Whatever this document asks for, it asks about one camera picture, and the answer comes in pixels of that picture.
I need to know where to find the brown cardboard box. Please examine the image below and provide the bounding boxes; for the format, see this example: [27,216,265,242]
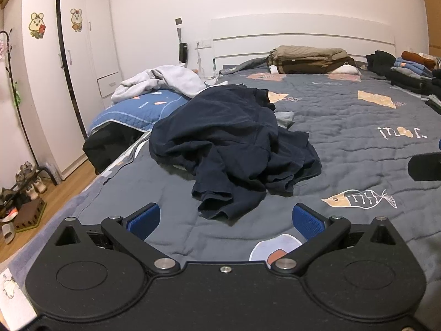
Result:
[14,198,47,233]

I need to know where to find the white wardrobe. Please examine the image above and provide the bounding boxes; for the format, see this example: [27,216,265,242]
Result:
[0,0,123,180]

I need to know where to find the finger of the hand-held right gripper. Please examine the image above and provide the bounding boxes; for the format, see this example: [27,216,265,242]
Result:
[408,152,441,182]

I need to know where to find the white printed bed sheet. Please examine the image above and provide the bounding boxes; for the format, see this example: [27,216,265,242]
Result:
[0,267,37,331]

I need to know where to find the black folded pants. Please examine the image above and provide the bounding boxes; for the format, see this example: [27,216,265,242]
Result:
[389,67,433,94]

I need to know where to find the white slipper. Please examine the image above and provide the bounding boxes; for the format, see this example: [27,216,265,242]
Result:
[2,222,16,245]

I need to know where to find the light grey hoodie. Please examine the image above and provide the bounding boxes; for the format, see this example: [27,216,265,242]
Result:
[111,65,207,104]

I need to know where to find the blue quilted pillow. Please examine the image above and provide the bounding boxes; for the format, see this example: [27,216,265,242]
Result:
[89,89,192,135]

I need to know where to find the dark grey cloth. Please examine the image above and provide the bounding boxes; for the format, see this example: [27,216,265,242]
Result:
[220,58,273,75]

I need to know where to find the folded blue jeans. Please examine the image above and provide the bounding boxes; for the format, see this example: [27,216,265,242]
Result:
[394,57,435,78]

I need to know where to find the beige boot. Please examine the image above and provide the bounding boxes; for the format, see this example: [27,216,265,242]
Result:
[15,161,35,183]
[26,176,48,201]

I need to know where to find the navy t-shirt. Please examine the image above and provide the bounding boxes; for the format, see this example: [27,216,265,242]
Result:
[149,84,322,220]

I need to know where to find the black folded jacket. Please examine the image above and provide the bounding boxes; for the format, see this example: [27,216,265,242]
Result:
[366,50,397,76]

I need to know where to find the black metal shoe rack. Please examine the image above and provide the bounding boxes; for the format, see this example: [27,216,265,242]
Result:
[0,166,59,221]

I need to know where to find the brown folded sweater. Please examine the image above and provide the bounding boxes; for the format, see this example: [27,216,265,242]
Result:
[401,51,437,70]

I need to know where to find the crumpled grey t-shirt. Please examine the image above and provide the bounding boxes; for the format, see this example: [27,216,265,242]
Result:
[275,111,295,129]

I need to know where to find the folded khaki blanket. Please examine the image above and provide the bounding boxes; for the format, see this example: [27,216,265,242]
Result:
[269,46,348,63]

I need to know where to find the black cloth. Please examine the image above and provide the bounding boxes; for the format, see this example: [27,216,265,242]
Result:
[83,121,152,175]

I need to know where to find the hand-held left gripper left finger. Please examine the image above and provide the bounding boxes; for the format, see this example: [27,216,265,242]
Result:
[55,203,180,276]

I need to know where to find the grey quilted bedspread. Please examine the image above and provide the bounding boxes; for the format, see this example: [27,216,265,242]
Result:
[7,61,441,285]

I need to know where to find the red and white sneaker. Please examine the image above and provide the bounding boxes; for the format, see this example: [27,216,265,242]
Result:
[0,207,19,223]

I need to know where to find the white headboard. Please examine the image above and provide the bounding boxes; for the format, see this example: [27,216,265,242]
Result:
[211,14,395,73]

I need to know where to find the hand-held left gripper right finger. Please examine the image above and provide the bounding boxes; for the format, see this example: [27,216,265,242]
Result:
[271,203,397,276]

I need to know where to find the black coat rack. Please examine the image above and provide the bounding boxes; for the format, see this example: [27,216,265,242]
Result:
[0,30,39,171]

